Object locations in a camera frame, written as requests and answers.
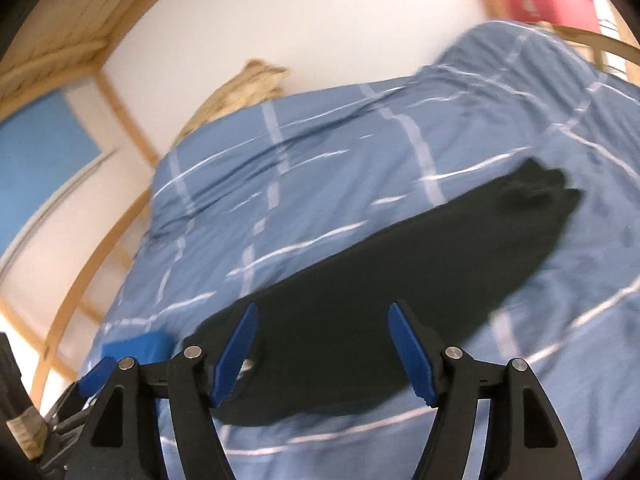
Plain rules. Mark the blue checked duvet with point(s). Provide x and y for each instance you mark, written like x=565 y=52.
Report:
x=350 y=170

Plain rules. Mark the black pants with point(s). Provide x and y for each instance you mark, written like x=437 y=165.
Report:
x=380 y=270

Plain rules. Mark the blue window blind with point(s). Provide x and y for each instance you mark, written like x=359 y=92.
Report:
x=40 y=155

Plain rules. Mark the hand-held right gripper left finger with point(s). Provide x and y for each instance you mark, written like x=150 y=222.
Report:
x=235 y=355

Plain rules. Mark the wooden bunk bed frame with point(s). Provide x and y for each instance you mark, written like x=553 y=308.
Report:
x=85 y=45

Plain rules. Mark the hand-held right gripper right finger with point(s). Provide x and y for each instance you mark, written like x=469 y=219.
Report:
x=411 y=355

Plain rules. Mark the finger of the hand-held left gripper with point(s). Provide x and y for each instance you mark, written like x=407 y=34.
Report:
x=95 y=376

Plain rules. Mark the beige patterned pillow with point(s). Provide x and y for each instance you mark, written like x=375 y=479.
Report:
x=235 y=92

